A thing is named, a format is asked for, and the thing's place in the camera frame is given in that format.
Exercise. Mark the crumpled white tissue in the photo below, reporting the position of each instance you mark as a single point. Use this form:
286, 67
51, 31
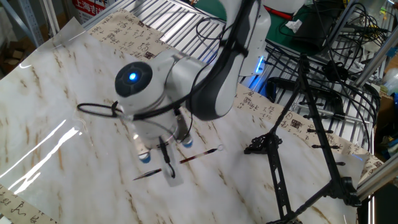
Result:
293, 25

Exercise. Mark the silver camera with blue cap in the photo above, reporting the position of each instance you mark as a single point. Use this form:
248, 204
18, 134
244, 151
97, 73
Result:
143, 155
186, 141

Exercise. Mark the black carved pen rack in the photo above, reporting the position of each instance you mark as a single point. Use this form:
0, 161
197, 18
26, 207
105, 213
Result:
264, 144

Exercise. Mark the grey steel shelf frame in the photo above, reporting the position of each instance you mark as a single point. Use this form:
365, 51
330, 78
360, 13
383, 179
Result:
31, 21

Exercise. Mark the beige calligraphy paper scroll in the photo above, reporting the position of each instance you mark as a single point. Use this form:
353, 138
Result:
255, 109

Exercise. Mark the green mat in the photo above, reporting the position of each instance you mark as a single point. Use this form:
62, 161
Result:
276, 34

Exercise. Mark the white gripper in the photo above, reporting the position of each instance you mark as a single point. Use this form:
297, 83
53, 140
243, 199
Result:
177, 179

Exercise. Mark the red marker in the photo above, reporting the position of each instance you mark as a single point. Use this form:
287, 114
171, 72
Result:
284, 15

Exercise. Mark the clear plastic bag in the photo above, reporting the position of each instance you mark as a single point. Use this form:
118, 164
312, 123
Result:
391, 82

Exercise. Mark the black box device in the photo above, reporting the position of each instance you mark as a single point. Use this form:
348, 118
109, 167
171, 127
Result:
311, 37

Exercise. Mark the brown calligraphy brush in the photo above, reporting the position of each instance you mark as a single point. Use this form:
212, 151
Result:
199, 155

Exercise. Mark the brown cardboard boxes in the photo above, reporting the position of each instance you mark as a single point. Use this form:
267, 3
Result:
14, 56

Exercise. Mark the glossy marble pattern sheet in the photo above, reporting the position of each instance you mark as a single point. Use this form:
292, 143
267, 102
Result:
46, 93

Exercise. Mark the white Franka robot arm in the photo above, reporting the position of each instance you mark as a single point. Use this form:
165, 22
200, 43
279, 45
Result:
143, 96

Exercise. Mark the red and white sign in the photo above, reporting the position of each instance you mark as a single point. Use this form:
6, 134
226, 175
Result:
88, 7

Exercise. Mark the aluminium frame profile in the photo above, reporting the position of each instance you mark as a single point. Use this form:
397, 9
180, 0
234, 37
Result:
373, 62
379, 180

